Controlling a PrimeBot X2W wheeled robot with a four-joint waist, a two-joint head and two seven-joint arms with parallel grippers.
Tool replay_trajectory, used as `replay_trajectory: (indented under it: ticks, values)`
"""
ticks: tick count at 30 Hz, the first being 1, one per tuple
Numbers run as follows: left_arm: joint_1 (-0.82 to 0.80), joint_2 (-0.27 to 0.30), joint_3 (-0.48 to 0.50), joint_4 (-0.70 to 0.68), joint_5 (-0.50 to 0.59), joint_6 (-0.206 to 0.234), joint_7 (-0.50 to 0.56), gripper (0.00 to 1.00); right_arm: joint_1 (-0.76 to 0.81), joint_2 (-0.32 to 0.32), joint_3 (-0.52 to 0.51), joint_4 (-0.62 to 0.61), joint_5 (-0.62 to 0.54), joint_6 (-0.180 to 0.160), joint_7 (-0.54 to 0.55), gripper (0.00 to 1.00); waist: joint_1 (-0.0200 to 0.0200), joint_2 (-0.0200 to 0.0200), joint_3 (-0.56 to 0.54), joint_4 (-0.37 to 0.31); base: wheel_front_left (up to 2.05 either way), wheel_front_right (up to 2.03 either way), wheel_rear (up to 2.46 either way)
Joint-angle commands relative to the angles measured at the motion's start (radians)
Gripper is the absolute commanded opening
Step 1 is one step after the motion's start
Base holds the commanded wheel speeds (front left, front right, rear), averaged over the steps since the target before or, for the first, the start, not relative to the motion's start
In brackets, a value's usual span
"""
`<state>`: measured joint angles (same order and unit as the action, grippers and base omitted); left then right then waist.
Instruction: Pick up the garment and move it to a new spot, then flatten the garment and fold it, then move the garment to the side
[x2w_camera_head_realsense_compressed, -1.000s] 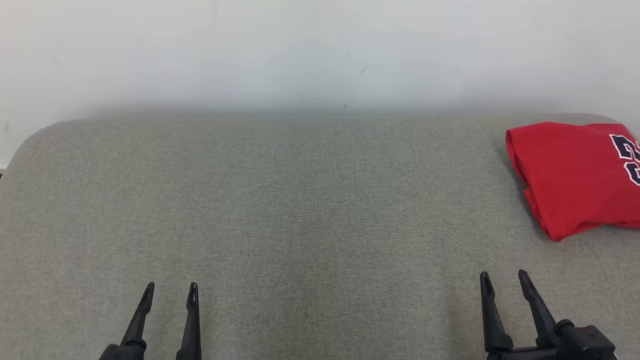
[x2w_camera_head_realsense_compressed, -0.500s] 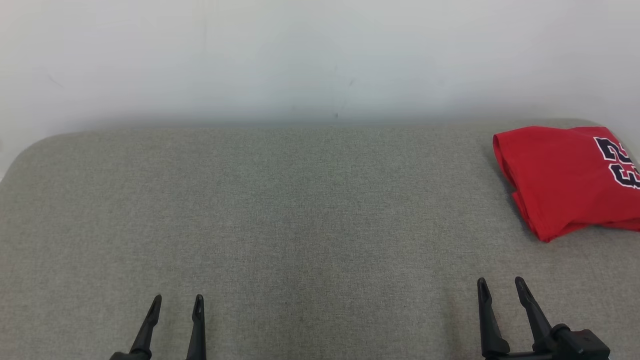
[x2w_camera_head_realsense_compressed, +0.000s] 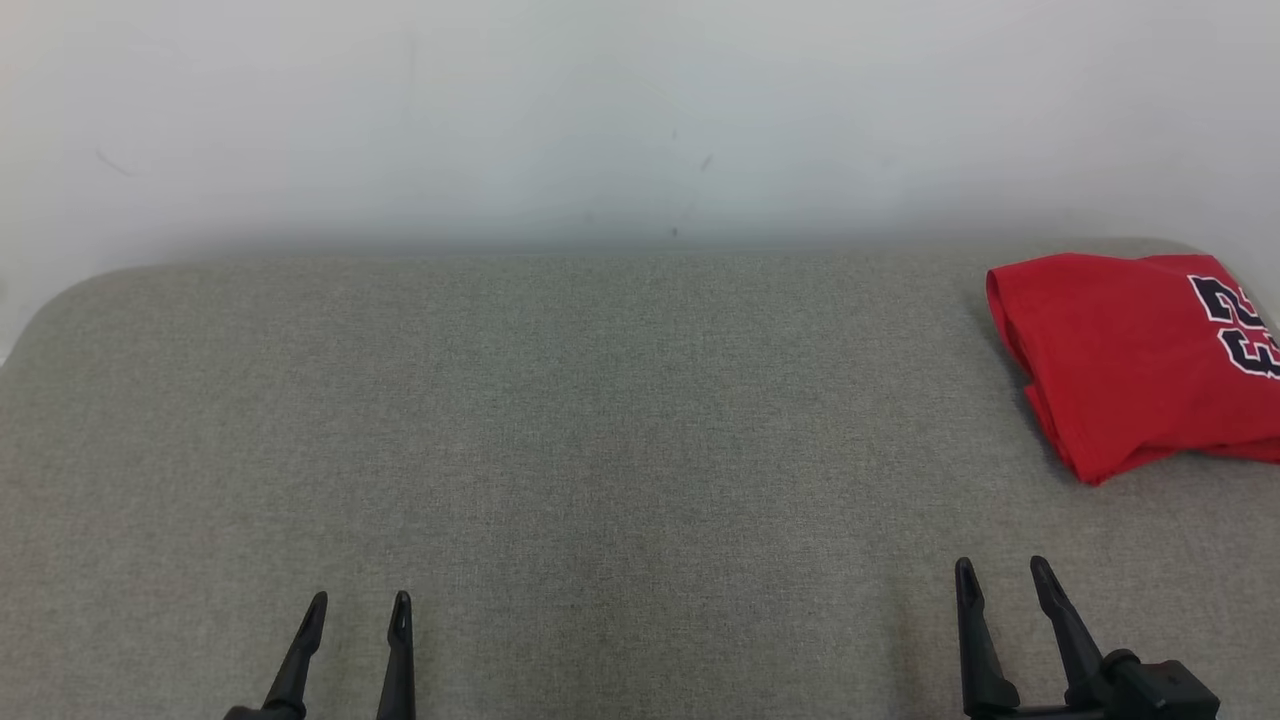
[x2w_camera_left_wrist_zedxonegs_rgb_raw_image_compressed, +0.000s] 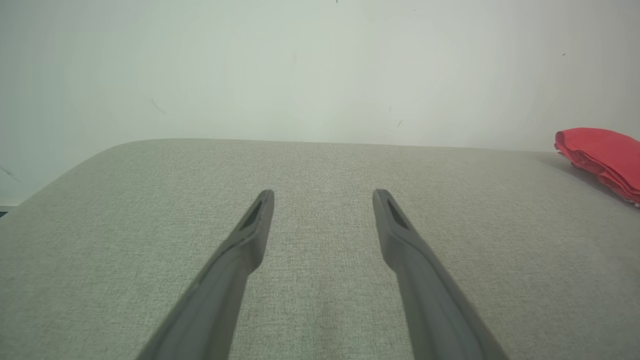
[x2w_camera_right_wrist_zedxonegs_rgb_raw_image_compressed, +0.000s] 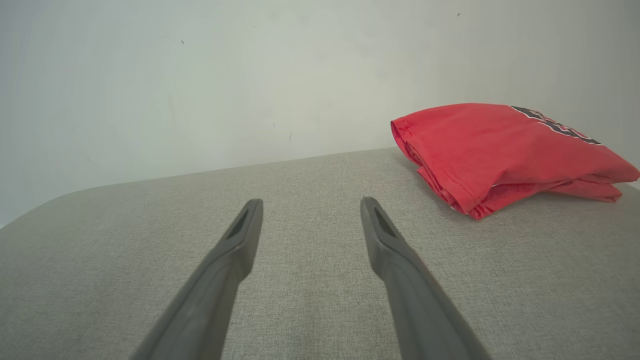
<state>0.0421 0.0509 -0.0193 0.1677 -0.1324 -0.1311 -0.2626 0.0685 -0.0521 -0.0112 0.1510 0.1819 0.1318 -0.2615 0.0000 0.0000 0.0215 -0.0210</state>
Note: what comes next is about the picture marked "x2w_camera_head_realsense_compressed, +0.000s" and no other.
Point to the red jersey with white sleeves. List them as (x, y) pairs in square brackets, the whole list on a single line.
[(1120, 360)]

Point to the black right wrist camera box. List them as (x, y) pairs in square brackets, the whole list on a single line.
[(1160, 690)]

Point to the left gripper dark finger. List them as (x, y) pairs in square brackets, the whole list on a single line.
[(300, 660), (400, 670)]

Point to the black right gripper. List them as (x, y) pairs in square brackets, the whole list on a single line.
[(1030, 715)]

